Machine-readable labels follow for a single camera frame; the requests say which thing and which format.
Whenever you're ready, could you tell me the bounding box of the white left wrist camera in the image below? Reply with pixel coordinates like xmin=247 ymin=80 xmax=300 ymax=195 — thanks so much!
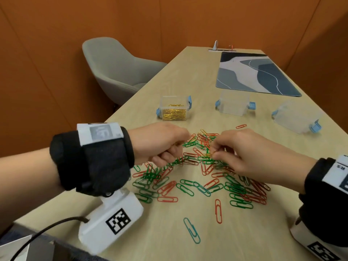
xmin=78 ymin=187 xmax=144 ymax=255

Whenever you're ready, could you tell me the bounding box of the sorted heap of gold clips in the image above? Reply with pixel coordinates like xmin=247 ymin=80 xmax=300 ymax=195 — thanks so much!
xmin=162 ymin=104 xmax=187 ymax=121

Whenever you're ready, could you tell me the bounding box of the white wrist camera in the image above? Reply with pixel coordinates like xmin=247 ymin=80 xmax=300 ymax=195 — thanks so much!
xmin=78 ymin=187 xmax=144 ymax=255
xmin=289 ymin=219 xmax=348 ymax=261

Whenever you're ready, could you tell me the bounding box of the black camera cable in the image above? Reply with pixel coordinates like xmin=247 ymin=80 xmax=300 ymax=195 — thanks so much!
xmin=9 ymin=216 xmax=90 ymax=261

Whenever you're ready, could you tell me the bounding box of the white left marker band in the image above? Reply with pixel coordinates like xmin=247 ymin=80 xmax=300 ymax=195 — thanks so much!
xmin=76 ymin=122 xmax=124 ymax=146

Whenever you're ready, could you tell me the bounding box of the pile of colored paper clips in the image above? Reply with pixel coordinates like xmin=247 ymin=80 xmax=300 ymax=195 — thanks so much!
xmin=132 ymin=123 xmax=272 ymax=244

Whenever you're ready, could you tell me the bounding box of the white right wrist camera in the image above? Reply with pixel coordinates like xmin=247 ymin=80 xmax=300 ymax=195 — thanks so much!
xmin=289 ymin=219 xmax=348 ymax=261

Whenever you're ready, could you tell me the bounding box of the black left wrist strap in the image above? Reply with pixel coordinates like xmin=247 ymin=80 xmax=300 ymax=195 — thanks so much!
xmin=49 ymin=127 xmax=136 ymax=198

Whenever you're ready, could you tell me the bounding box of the grey shell chair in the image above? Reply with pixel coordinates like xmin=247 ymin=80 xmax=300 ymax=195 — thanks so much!
xmin=82 ymin=37 xmax=168 ymax=106

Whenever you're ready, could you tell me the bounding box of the white right marker band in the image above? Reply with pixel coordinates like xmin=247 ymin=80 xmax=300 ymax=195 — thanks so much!
xmin=322 ymin=154 xmax=348 ymax=195

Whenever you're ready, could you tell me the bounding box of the grey white box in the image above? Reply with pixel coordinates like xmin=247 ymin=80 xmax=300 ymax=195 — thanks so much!
xmin=0 ymin=234 xmax=56 ymax=261

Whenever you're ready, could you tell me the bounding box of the person's right hand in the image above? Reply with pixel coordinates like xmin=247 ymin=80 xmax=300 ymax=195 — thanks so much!
xmin=210 ymin=129 xmax=318 ymax=194

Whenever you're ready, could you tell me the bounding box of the white marker band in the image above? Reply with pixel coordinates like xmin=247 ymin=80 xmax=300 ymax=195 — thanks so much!
xmin=76 ymin=122 xmax=124 ymax=146
xmin=322 ymin=154 xmax=348 ymax=195

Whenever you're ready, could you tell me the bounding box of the transparent box with blue latches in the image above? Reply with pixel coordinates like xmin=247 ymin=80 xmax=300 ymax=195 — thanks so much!
xmin=272 ymin=100 xmax=323 ymax=134
xmin=156 ymin=95 xmax=192 ymax=121
xmin=215 ymin=91 xmax=256 ymax=117

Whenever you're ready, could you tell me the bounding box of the person's left hand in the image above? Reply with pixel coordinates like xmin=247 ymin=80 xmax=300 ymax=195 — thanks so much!
xmin=128 ymin=122 xmax=192 ymax=168

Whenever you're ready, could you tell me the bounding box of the blue patterned desk mat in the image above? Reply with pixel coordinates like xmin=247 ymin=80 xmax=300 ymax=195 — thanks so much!
xmin=215 ymin=52 xmax=303 ymax=98

